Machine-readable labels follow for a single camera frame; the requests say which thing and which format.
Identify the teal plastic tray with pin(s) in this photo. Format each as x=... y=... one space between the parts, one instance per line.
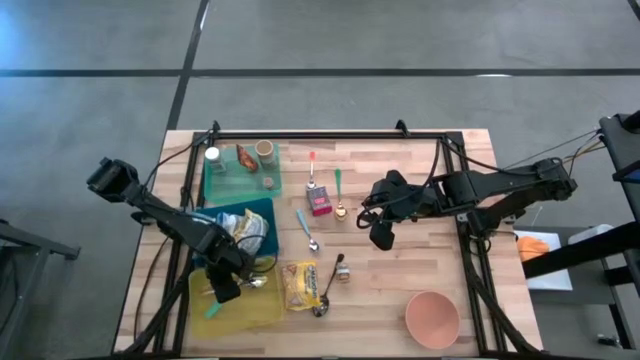
x=225 y=206

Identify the red pink small box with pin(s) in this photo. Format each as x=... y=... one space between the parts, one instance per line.
x=319 y=201

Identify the grey metal table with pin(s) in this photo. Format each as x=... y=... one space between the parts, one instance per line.
x=30 y=240

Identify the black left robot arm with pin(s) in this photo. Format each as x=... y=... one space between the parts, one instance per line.
x=165 y=217

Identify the orange cloth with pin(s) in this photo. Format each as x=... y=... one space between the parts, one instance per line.
x=532 y=248

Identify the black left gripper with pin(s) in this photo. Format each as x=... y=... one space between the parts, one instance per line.
x=225 y=255

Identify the yellow Maruchan ramen packet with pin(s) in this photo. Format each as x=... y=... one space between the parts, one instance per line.
x=300 y=287

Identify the black metal table frame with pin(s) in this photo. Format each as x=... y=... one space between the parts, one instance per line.
x=325 y=135

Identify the green translucent plastic tray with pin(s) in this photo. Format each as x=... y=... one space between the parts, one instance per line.
x=235 y=185

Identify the small black device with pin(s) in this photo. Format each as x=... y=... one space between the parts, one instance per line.
x=609 y=341

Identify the thin silver spoon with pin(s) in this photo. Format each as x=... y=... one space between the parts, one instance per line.
x=207 y=291

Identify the white-cap spice jar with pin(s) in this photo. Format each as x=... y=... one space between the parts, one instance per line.
x=212 y=152

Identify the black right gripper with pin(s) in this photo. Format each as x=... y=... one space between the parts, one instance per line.
x=400 y=197

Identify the salmon pink bowl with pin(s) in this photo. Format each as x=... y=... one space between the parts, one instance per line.
x=432 y=320

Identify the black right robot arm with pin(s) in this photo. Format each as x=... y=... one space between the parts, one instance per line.
x=490 y=182

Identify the grey metal bracket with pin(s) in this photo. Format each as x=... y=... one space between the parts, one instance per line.
x=461 y=216

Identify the white plastic container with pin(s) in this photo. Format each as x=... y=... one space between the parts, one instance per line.
x=590 y=232

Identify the white paper sheet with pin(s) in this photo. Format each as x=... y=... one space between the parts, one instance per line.
x=550 y=282

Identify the yellow translucent plastic tray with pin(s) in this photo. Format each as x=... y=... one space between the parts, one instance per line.
x=250 y=315

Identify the black equipment stand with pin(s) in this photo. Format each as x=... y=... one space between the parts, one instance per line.
x=620 y=145

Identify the yellow crinkled snack packet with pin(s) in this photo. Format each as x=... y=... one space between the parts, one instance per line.
x=252 y=230

